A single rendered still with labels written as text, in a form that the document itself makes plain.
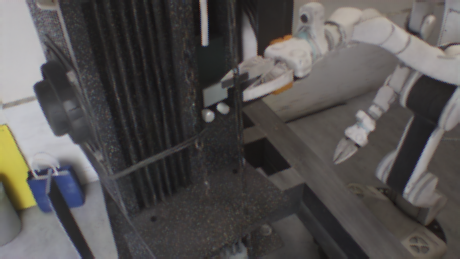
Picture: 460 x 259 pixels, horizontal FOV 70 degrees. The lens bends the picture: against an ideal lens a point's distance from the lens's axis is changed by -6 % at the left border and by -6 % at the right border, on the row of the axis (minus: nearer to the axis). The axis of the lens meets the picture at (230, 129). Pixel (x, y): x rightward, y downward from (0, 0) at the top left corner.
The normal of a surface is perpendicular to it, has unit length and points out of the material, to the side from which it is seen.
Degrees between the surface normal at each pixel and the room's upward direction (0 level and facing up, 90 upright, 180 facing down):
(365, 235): 0
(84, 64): 90
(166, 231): 0
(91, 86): 90
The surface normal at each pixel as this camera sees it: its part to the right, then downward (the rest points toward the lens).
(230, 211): -0.04, -0.78
